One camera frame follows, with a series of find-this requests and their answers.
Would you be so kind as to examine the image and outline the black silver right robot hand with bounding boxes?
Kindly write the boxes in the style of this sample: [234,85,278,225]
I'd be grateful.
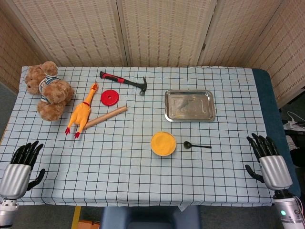
[244,133,293,191]

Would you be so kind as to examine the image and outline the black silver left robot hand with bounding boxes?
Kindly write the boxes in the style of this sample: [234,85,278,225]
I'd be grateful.
[0,140,46,200]

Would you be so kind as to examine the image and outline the black spoon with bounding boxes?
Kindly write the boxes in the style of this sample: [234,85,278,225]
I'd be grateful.
[183,141,212,151]

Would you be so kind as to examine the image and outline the white bowl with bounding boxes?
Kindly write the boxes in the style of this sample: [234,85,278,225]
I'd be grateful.
[150,131,177,157]

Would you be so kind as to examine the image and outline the stainless steel tray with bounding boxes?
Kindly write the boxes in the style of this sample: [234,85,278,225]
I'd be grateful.
[164,89,216,123]

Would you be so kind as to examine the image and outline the orange powder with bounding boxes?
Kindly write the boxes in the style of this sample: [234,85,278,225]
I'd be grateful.
[151,132,176,156]

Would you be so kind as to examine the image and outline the blue padded table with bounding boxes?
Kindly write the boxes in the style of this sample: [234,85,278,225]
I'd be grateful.
[252,68,301,198]

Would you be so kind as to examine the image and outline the orange box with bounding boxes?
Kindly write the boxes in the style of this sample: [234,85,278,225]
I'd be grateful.
[78,220,101,229]

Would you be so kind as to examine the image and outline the brown teddy bear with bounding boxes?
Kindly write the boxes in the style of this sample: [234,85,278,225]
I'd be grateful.
[24,61,75,122]

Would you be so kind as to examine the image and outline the yellow rubber chicken toy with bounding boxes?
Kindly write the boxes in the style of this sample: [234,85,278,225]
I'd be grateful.
[65,82,99,139]

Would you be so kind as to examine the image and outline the light blue checkered tablecloth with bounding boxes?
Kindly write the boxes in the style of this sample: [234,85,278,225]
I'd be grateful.
[0,65,282,208]

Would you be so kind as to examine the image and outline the wooden rolling stick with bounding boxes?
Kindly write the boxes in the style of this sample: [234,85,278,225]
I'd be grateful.
[83,106,128,130]

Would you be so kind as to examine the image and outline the red round disc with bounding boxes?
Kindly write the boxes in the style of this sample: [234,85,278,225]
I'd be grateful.
[100,89,119,106]

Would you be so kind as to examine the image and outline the blue chair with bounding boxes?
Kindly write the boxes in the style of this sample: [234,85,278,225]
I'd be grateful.
[100,205,202,229]

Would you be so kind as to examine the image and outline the red black claw hammer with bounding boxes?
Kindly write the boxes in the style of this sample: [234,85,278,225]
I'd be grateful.
[99,71,147,96]

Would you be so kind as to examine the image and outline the beige folding screen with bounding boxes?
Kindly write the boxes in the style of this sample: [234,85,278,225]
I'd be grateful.
[0,0,305,109]

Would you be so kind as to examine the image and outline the white cable clutter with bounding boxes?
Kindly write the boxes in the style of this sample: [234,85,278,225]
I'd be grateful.
[282,111,305,132]

